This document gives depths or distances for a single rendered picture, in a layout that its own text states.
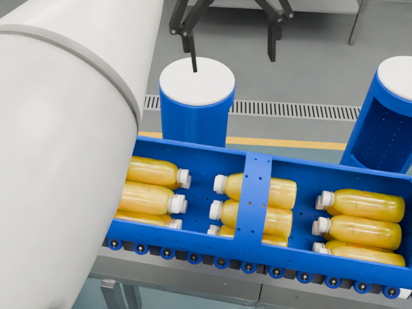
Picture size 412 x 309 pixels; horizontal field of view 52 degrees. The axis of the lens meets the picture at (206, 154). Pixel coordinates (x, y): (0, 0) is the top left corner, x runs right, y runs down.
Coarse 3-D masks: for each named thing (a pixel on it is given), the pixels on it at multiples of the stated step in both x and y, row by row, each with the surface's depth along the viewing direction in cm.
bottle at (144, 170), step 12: (132, 156) 117; (132, 168) 114; (144, 168) 114; (156, 168) 114; (168, 168) 114; (180, 168) 116; (132, 180) 117; (144, 180) 115; (156, 180) 114; (168, 180) 114
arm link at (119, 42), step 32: (32, 0) 23; (64, 0) 22; (96, 0) 23; (128, 0) 25; (160, 0) 29; (32, 32) 20; (64, 32) 20; (96, 32) 22; (128, 32) 24; (96, 64) 20; (128, 64) 23; (128, 96) 22
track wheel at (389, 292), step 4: (384, 288) 111; (388, 288) 111; (392, 288) 110; (396, 288) 110; (384, 292) 111; (388, 292) 111; (392, 292) 110; (396, 292) 111; (388, 296) 111; (392, 296) 111; (396, 296) 111
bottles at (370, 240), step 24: (168, 192) 115; (216, 192) 121; (120, 216) 109; (144, 216) 109; (168, 216) 117; (336, 216) 111; (264, 240) 105; (336, 240) 113; (360, 240) 109; (384, 240) 108
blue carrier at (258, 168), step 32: (192, 160) 124; (224, 160) 121; (256, 160) 105; (288, 160) 108; (192, 192) 127; (256, 192) 99; (320, 192) 122; (384, 192) 119; (128, 224) 103; (192, 224) 124; (256, 224) 98; (224, 256) 107; (256, 256) 103; (288, 256) 100; (320, 256) 99
